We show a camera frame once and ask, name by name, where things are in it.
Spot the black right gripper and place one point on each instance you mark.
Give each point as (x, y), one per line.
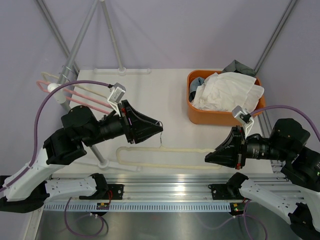
(232, 151)

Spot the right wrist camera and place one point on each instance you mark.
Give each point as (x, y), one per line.
(245, 118)

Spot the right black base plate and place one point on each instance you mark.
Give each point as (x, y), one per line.
(226, 192)

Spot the left frame post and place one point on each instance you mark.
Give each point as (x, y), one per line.
(53, 27)

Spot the cream hanger of white skirt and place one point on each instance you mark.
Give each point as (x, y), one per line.
(181, 146)

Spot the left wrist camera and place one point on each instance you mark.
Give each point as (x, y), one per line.
(117, 91)

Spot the white pleated skirt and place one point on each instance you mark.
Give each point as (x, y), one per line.
(222, 92)

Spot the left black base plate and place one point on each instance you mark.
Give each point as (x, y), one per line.
(111, 192)

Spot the frame post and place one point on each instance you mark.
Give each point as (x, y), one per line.
(284, 18)
(53, 27)

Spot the blue denim skirt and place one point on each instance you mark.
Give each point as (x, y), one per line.
(195, 83)

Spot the pink hanger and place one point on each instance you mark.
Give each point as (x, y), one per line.
(73, 96)

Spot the white slotted cable duct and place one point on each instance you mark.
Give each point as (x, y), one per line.
(140, 207)

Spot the silver clothes rack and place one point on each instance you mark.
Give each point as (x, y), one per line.
(71, 66)

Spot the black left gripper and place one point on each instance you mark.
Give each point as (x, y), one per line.
(141, 127)

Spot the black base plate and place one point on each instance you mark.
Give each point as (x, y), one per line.
(111, 192)
(226, 192)

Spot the right frame post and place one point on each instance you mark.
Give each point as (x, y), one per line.
(284, 18)

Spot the aluminium mounting rail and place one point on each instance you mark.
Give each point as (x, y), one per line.
(192, 187)

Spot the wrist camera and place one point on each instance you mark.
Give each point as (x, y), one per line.
(117, 91)
(245, 118)

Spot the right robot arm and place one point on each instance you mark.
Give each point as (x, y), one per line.
(286, 143)

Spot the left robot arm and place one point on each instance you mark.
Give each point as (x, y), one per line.
(27, 192)

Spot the orange plastic basket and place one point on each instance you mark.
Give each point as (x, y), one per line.
(217, 118)

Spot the grey pleated skirt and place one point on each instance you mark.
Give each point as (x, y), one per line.
(237, 67)

